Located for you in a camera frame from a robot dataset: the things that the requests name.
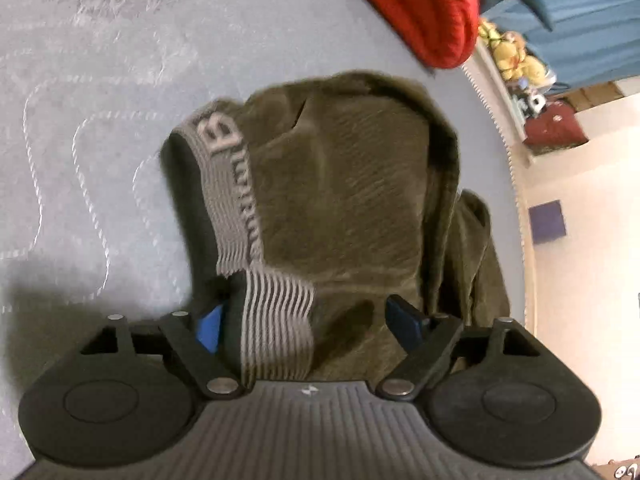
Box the blue curtain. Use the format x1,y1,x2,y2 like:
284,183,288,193
484,0,639,91

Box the dark red bag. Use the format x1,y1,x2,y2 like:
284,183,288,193
524,100,589,151

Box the red folded blanket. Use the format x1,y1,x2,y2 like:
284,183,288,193
368,0,480,70

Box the yellow plush toys pile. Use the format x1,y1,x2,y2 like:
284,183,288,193
478,18,551,88

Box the dark olive brown pants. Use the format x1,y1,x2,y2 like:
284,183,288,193
160,72,510,386

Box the purple wall patch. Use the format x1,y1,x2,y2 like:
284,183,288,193
528,200,566,245

